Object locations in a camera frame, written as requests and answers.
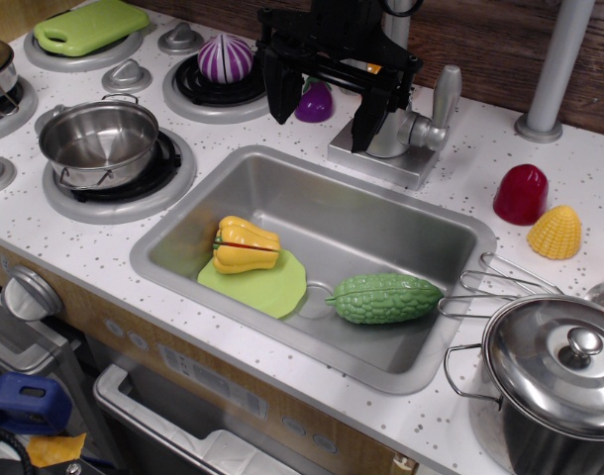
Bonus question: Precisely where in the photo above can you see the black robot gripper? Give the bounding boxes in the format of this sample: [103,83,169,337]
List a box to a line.
[256,1,423,152]

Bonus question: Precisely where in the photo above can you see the silver toy faucet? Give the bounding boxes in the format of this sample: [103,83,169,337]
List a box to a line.
[326,0,463,191]

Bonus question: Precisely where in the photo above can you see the purple toy eggplant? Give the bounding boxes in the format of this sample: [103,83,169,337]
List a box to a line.
[294,76,334,123]

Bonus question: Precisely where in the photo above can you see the orange toy pumpkin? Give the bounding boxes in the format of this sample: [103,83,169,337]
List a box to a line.
[366,63,381,74]

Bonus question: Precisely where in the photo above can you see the purple white toy onion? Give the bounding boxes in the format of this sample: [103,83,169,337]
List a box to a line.
[197,34,253,85]

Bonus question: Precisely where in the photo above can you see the silver sink basin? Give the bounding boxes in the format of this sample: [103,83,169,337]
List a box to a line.
[131,145,496,395]

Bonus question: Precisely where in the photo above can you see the black stove burner back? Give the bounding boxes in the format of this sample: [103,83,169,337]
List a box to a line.
[162,54,269,125]

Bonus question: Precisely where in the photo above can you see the black stove burner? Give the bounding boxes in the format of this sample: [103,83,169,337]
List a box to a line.
[43,129,197,225]
[162,54,269,125]

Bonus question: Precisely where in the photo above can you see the yellow toy bell pepper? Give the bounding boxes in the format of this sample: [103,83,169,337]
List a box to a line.
[213,216,281,274]

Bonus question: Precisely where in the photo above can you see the black stove burner front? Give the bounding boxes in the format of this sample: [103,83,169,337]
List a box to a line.
[43,129,197,225]

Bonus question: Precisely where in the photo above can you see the green toy cutting board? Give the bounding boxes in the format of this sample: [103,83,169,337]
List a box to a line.
[33,0,150,57]

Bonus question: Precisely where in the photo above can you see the light green toy plate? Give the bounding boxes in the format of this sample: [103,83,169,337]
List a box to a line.
[197,250,307,319]

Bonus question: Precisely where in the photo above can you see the green toy bitter gourd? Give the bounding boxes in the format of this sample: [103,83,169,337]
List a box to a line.
[325,273,444,325]

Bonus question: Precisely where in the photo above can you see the grey support pole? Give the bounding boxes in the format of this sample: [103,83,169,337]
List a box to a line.
[515,0,596,143]

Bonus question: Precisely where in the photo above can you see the red toy pepper half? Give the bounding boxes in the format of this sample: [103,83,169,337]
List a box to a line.
[493,164,549,226]

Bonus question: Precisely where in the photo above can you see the open steel pot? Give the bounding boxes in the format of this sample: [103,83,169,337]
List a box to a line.
[39,95,159,190]

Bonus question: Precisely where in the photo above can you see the yellow toy corn piece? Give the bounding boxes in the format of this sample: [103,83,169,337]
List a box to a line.
[527,205,582,260]

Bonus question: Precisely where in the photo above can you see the steel pot with lid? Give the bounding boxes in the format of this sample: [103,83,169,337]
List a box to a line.
[456,295,604,474]

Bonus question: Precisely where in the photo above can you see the grey oven door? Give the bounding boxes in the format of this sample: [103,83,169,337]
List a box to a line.
[93,363,328,475]

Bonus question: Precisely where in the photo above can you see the silver oven knob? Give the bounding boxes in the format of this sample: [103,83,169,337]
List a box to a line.
[0,265,64,322]

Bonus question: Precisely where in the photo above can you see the blue clamp tool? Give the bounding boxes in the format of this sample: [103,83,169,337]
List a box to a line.
[0,372,73,435]

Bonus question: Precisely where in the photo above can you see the grey burner ring back left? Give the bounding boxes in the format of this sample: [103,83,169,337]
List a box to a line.
[22,28,145,74]

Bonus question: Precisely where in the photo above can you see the wire handled steel strainer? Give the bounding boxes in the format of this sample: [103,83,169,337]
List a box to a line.
[436,250,604,319]

